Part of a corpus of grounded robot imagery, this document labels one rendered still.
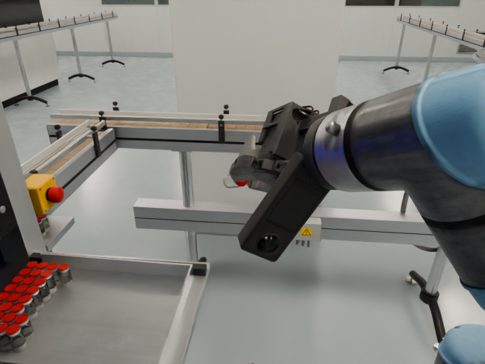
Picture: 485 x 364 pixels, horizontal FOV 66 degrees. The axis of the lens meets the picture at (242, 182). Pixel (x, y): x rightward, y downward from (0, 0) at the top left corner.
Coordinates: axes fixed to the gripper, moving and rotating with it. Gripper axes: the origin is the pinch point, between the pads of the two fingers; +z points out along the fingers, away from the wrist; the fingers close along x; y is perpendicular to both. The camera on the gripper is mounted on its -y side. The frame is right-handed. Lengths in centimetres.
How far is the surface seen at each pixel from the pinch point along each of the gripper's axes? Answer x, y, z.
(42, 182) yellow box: 26, -8, 52
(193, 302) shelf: -9.4, -20.8, 25.3
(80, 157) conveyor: 21, 4, 88
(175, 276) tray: -6.5, -17.8, 32.8
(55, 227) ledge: 19, -18, 62
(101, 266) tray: 7.7, -21.0, 40.9
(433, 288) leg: -141, 7, 76
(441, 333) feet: -142, -11, 68
